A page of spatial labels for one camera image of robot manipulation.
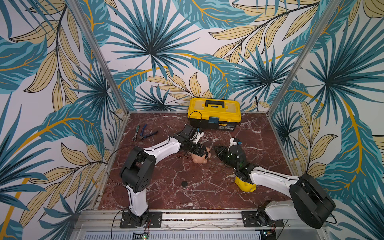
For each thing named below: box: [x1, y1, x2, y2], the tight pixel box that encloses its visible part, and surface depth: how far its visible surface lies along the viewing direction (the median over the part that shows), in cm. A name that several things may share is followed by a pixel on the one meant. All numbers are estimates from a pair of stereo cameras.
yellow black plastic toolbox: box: [187, 97, 242, 131], surface depth 102 cm
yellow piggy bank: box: [234, 176, 257, 193], surface depth 79 cm
